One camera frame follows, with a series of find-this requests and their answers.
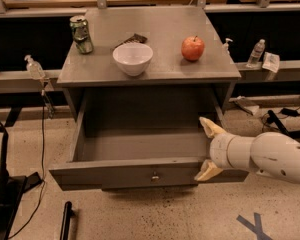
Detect white wipes packet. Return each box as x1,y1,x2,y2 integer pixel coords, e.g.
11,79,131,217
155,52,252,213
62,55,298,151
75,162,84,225
262,52,280,73

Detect white ceramic bowl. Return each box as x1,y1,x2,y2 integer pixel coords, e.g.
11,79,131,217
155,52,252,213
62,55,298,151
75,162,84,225
112,43,153,76

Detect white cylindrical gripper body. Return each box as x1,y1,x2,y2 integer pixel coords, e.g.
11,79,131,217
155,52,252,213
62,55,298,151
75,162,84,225
210,133,242,169

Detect blue tape cross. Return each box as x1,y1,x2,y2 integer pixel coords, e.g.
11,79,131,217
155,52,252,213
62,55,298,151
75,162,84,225
236,213,273,240

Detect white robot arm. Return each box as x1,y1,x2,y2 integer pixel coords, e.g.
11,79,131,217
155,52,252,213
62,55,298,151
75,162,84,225
195,117,300,185

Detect black power adapter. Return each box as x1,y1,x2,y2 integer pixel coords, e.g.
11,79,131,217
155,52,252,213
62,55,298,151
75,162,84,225
280,108,300,117

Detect black cable on floor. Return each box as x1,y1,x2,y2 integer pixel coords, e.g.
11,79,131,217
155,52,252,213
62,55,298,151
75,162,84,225
7,89,50,240

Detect black bar on floor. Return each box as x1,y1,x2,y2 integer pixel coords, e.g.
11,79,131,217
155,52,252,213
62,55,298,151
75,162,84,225
59,201,75,240

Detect grey paper bundle on floor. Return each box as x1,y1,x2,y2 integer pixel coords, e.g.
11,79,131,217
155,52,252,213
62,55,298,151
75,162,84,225
234,96,259,115

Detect clear water bottle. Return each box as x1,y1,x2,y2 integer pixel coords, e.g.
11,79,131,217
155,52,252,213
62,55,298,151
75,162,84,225
247,39,265,68

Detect red apple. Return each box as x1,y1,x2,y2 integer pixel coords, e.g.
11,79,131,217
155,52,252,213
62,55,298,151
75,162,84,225
181,36,205,61

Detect small white pump bottle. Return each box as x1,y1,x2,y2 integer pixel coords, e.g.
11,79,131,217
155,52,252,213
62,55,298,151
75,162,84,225
223,38,233,55

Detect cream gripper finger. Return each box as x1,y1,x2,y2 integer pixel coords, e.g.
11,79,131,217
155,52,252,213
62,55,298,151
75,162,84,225
199,117,225,138
194,159,223,182

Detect black stand base left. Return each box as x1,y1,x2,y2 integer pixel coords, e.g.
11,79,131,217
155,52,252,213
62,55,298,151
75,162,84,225
0,122,43,240

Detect dark snack bag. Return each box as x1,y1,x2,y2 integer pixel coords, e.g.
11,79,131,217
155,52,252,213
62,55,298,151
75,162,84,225
118,33,147,46

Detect left clear sanitizer bottle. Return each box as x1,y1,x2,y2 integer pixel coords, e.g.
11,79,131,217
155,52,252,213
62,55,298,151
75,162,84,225
24,55,45,80

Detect green soda can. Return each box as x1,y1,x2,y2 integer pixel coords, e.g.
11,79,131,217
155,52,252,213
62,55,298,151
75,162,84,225
70,15,93,54

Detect grey drawer cabinet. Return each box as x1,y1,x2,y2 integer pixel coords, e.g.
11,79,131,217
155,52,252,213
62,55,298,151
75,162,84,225
58,6,240,116

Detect grey top drawer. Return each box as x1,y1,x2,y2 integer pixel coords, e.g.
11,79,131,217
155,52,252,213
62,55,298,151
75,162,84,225
50,90,213,191

